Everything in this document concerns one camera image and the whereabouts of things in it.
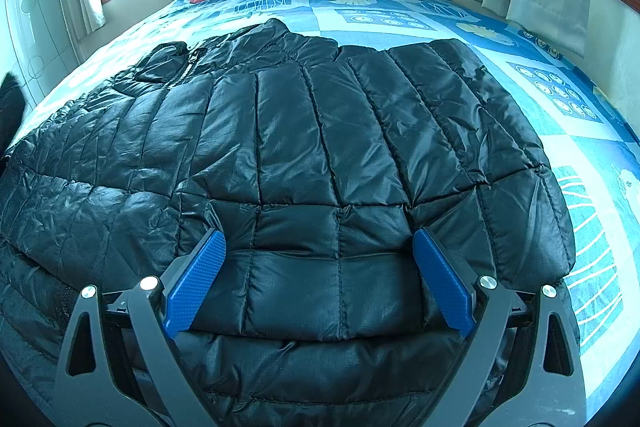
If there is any bed with blue patterned sheet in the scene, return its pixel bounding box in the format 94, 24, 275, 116
10, 0, 640, 420

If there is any black puffer jacket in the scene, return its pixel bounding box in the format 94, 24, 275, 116
0, 18, 581, 427

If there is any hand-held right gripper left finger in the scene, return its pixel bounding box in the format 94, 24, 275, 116
51, 227, 227, 427

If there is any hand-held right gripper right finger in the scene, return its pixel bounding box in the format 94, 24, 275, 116
413, 227, 588, 427

